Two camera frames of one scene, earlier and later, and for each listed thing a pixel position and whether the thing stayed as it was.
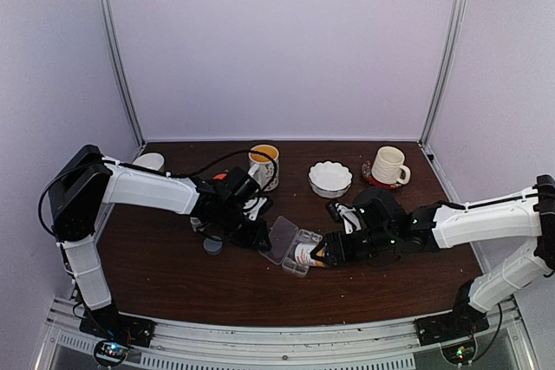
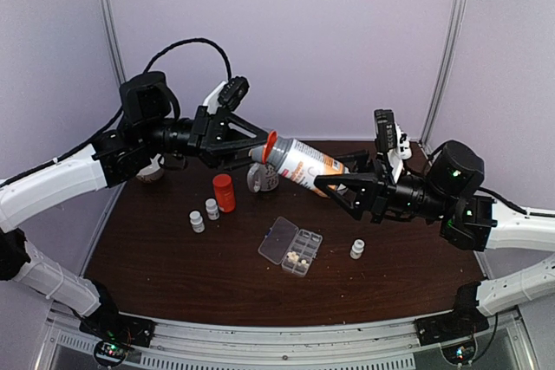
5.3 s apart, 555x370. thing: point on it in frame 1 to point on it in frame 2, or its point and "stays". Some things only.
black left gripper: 254,238 to 212,138
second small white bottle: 195,223 stays
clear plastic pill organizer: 284,234 stays
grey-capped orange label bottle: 301,254 to 297,160
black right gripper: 337,252 to 373,192
